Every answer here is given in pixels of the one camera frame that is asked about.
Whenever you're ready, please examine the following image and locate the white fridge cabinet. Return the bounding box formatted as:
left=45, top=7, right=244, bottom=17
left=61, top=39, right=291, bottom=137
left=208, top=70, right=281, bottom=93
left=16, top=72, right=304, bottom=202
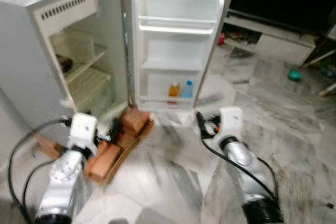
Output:
left=0, top=0, right=132, bottom=143

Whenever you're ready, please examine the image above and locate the red clay brick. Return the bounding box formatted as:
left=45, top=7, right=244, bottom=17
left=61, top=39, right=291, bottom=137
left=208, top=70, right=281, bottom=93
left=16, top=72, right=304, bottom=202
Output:
left=33, top=132, right=62, bottom=160
left=122, top=108, right=153, bottom=136
left=84, top=141, right=125, bottom=184

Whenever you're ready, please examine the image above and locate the clear crisper drawer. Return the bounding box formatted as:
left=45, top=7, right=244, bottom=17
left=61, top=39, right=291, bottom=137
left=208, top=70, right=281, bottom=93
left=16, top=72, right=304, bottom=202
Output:
left=81, top=93, right=128, bottom=119

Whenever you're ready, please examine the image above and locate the blue capped water bottle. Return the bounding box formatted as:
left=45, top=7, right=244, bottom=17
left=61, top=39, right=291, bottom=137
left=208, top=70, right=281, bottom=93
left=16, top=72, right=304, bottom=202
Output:
left=181, top=79, right=194, bottom=99

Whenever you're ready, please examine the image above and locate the orange juice bottle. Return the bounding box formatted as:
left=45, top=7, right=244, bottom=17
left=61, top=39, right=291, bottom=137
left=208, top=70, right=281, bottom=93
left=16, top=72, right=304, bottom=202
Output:
left=168, top=81, right=181, bottom=100

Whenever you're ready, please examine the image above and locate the green ball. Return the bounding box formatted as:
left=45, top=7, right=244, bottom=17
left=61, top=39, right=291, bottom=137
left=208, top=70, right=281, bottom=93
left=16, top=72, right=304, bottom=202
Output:
left=287, top=69, right=303, bottom=82

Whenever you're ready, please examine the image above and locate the low white tv cabinet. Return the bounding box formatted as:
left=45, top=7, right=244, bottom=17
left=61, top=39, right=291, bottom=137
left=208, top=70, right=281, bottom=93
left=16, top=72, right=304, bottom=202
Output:
left=223, top=10, right=317, bottom=66

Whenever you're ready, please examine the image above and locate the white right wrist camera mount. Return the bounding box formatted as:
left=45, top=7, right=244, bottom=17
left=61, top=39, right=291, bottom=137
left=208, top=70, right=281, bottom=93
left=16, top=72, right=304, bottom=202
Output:
left=217, top=106, right=244, bottom=141

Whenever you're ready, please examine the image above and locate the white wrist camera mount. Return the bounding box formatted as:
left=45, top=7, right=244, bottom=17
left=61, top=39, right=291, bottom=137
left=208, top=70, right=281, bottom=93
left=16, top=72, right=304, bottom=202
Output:
left=68, top=112, right=99, bottom=152
left=217, top=106, right=244, bottom=141

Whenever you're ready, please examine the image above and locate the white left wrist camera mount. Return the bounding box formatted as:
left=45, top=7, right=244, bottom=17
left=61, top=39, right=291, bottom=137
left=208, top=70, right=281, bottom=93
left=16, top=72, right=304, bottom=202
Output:
left=68, top=112, right=99, bottom=152

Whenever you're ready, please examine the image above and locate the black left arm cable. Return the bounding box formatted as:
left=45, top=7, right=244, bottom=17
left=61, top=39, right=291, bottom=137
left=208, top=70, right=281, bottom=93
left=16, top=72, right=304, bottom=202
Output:
left=6, top=118, right=71, bottom=224

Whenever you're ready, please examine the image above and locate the white wire fridge shelf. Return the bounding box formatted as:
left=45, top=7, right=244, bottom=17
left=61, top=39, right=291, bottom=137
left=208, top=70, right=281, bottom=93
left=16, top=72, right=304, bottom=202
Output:
left=50, top=30, right=108, bottom=82
left=68, top=68, right=115, bottom=108

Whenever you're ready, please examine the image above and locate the wooden furniture frame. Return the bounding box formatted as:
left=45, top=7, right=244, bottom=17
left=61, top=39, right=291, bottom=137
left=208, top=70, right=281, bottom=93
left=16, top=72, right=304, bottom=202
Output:
left=304, top=48, right=336, bottom=98

